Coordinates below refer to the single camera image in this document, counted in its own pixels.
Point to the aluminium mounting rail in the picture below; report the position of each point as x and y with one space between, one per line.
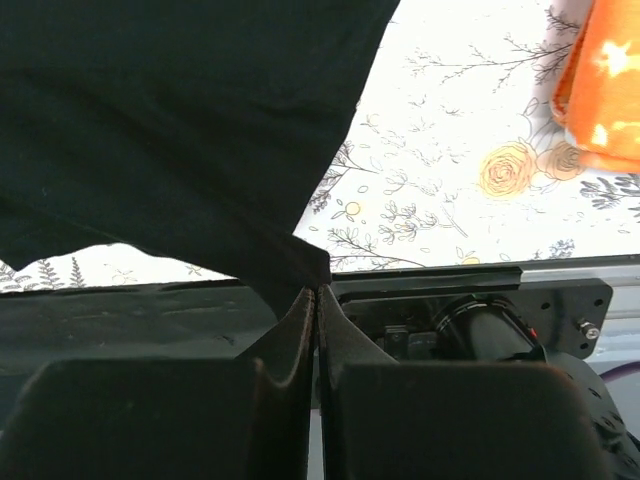
618 339

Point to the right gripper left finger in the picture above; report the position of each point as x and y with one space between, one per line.
241 418

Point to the floral table mat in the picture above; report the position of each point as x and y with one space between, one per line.
452 159

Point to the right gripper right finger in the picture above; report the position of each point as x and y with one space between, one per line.
495 409

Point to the black t shirt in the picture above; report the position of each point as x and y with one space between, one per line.
193 130

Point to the orange white t shirt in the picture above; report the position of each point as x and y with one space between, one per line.
596 99

